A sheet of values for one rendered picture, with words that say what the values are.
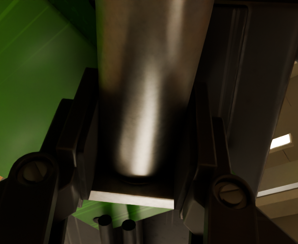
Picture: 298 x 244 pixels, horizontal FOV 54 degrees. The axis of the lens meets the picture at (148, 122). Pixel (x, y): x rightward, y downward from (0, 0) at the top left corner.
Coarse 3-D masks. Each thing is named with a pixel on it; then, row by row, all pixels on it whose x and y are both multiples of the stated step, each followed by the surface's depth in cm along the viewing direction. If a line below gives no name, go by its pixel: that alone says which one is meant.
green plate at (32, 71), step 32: (0, 0) 10; (32, 0) 10; (64, 0) 11; (0, 32) 11; (32, 32) 11; (64, 32) 11; (0, 64) 12; (32, 64) 12; (64, 64) 12; (96, 64) 12; (0, 96) 13; (32, 96) 13; (64, 96) 13; (0, 128) 15; (32, 128) 15; (0, 160) 17; (96, 224) 22
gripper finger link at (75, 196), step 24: (96, 72) 10; (96, 96) 10; (72, 120) 9; (96, 120) 10; (48, 144) 9; (72, 144) 8; (96, 144) 11; (72, 168) 8; (0, 192) 8; (72, 192) 8
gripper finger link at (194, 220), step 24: (192, 96) 10; (192, 120) 9; (216, 120) 10; (192, 144) 9; (216, 144) 10; (192, 168) 8; (216, 168) 8; (192, 192) 8; (192, 216) 9; (264, 216) 8; (264, 240) 7; (288, 240) 8
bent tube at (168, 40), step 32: (96, 0) 7; (128, 0) 6; (160, 0) 6; (192, 0) 6; (96, 32) 8; (128, 32) 7; (160, 32) 7; (192, 32) 7; (128, 64) 7; (160, 64) 7; (192, 64) 8; (128, 96) 8; (160, 96) 8; (128, 128) 9; (160, 128) 9; (128, 160) 10; (160, 160) 10; (96, 192) 11; (128, 192) 11; (160, 192) 11
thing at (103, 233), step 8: (104, 216) 20; (104, 224) 20; (128, 224) 20; (136, 224) 21; (104, 232) 20; (112, 232) 20; (120, 232) 23; (128, 232) 19; (136, 232) 22; (104, 240) 20; (112, 240) 21; (120, 240) 23; (128, 240) 20; (136, 240) 20
